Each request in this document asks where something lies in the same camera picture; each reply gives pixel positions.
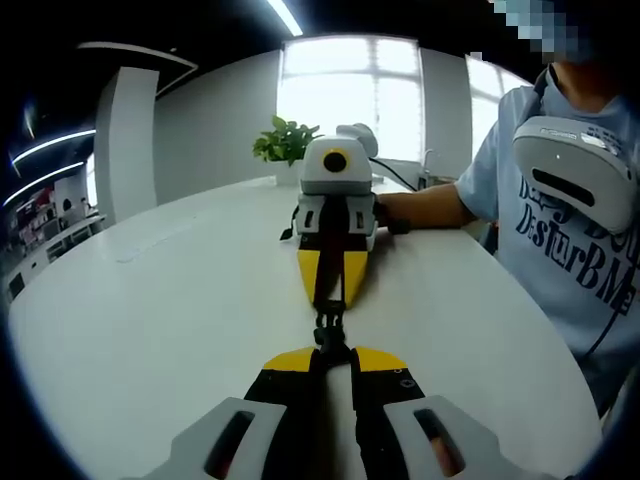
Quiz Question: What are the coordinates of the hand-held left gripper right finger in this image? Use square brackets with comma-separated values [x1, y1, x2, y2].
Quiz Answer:
[349, 344, 521, 480]

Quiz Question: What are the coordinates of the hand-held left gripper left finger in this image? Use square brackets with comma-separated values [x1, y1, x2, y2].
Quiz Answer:
[144, 346, 327, 480]

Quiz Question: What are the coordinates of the black plastic buckle part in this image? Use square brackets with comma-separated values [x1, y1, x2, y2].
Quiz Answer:
[313, 324, 352, 370]
[313, 298, 347, 327]

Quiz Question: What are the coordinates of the green potted plant white pot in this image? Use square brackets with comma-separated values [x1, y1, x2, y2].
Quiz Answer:
[251, 115, 324, 188]

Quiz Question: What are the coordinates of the large bright window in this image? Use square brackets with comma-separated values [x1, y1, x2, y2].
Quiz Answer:
[276, 36, 425, 165]
[466, 53, 532, 177]

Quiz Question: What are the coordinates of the long ceiling light strip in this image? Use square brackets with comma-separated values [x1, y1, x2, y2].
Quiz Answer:
[266, 0, 305, 37]

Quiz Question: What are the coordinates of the person in light blue shirt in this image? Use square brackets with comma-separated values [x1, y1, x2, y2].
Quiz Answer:
[456, 59, 640, 417]

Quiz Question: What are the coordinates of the grey chest-worn device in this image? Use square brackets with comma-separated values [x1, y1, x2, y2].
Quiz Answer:
[511, 115, 640, 237]

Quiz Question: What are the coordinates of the white cabinet counter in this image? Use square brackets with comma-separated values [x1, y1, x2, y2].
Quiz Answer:
[8, 213, 107, 297]

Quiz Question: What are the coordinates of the background ceiling light strip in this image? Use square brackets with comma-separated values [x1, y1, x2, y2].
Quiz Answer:
[11, 128, 97, 167]
[3, 160, 87, 207]

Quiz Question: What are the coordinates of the small black dangling strap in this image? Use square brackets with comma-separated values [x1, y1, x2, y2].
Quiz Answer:
[278, 208, 300, 242]

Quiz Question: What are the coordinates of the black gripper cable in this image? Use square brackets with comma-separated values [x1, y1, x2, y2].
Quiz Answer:
[371, 156, 419, 194]

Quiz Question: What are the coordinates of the black neck strap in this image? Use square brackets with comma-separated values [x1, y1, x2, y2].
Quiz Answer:
[531, 66, 552, 117]

